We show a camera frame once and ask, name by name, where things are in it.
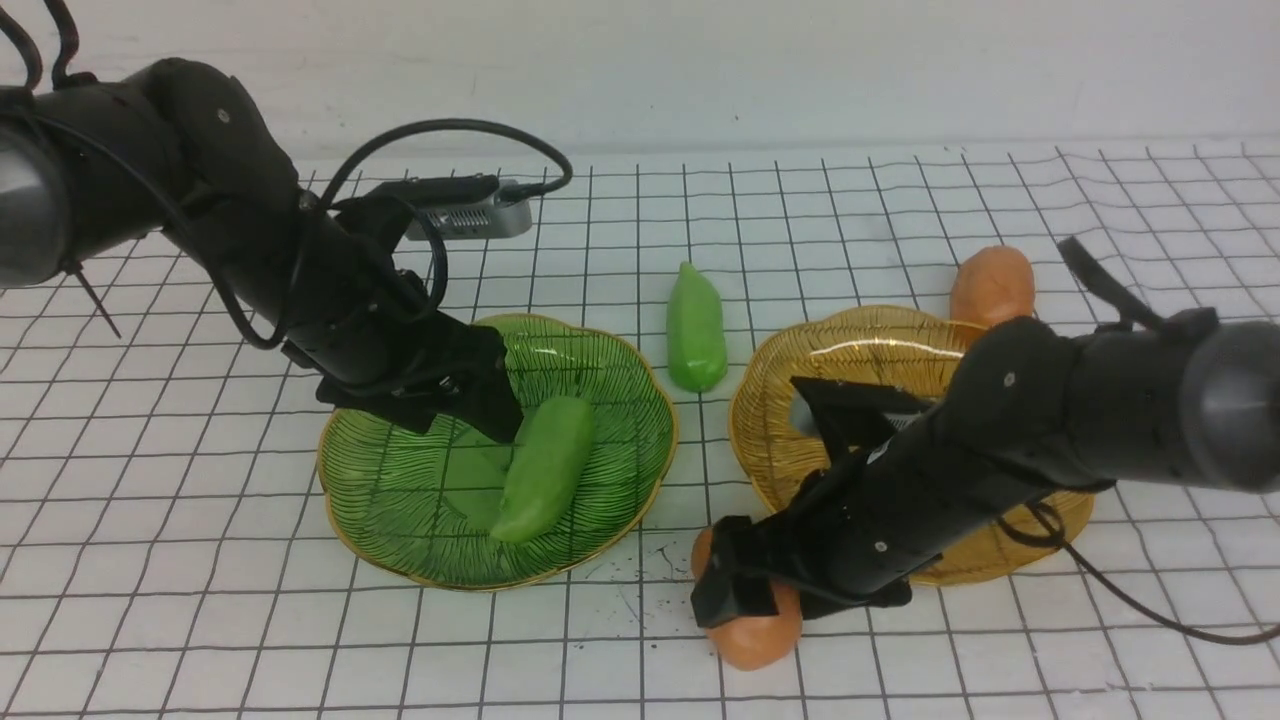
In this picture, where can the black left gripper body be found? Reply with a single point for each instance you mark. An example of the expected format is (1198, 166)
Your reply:
(365, 310)

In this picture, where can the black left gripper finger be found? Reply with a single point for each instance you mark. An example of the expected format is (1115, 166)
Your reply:
(411, 406)
(475, 385)

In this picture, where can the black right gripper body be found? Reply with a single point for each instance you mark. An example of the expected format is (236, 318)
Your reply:
(897, 492)

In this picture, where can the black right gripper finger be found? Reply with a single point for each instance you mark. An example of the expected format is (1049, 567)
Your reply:
(821, 597)
(732, 581)

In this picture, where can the orange potato toy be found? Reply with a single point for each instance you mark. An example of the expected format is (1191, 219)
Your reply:
(750, 643)
(994, 285)

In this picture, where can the small green cucumber toy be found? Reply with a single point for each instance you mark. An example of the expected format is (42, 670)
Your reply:
(697, 355)

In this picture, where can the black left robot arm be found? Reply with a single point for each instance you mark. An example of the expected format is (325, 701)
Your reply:
(180, 149)

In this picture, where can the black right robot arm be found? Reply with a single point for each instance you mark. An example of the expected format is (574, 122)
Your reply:
(1190, 402)

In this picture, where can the green glass plate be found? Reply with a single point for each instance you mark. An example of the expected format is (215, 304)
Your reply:
(422, 505)

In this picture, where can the white grid tablecloth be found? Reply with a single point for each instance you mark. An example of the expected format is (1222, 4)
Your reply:
(166, 552)

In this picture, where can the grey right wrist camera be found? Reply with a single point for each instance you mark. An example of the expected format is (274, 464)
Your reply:
(805, 416)

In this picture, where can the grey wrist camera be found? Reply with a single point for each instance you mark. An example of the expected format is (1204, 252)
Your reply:
(478, 207)
(805, 416)

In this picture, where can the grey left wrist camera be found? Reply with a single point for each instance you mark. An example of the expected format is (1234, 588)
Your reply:
(478, 207)

